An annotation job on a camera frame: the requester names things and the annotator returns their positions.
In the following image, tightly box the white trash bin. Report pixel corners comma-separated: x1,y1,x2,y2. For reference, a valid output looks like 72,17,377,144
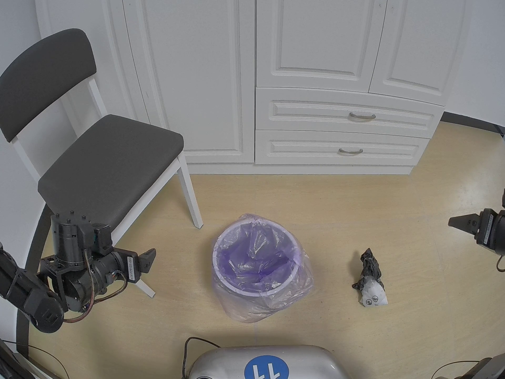
213,220,300,321

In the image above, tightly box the white chair with grey cushions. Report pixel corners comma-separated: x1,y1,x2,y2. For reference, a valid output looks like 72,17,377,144
0,29,204,299

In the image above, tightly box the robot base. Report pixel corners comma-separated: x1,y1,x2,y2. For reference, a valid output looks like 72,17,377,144
189,345,350,379

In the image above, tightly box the purple plastic bag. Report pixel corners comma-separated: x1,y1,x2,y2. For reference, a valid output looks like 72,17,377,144
212,213,314,323

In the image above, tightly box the white wardrobe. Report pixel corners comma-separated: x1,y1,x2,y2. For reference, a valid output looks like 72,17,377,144
35,0,472,176

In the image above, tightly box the black and white wrapper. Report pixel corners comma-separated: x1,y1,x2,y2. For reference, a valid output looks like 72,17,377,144
351,247,388,308

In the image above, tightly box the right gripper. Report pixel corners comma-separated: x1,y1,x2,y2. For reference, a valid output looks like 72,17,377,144
476,208,505,256

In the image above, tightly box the black cable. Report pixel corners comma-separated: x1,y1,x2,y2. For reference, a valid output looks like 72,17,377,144
182,337,221,376

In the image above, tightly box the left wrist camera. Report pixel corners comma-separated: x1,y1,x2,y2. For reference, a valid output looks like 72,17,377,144
92,223,116,256

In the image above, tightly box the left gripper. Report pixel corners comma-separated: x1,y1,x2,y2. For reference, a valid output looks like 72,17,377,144
90,248,158,292

